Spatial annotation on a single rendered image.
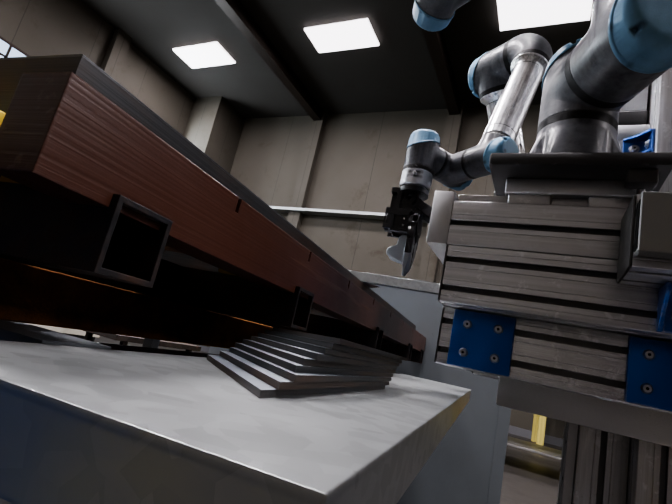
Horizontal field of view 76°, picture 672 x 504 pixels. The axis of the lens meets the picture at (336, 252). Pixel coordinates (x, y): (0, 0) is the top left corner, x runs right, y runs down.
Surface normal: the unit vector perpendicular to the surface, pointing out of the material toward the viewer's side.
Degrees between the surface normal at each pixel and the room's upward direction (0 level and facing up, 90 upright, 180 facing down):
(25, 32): 90
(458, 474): 90
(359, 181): 90
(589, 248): 90
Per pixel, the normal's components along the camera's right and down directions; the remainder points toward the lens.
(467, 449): -0.31, -0.27
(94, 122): 0.93, 0.13
